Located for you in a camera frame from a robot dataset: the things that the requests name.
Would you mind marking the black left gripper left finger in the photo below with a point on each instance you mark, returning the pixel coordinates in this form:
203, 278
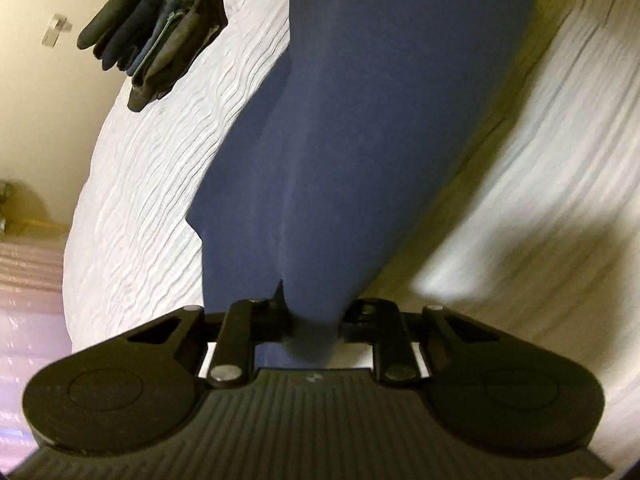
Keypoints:
238, 332

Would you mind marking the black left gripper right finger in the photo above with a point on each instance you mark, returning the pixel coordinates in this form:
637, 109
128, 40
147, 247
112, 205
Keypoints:
379, 323

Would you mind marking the navy blue garment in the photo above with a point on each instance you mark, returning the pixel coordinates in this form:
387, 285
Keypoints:
347, 140

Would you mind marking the white ribbed bed cover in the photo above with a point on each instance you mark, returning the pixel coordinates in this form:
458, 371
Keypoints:
537, 233

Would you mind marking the pink pleated curtain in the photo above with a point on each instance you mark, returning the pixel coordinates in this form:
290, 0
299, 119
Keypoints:
33, 334

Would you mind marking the wooden bedside cabinet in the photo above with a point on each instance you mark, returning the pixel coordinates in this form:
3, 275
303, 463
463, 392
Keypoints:
24, 216

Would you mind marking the metal wall hook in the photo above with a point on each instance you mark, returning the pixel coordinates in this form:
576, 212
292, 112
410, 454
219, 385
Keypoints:
57, 26

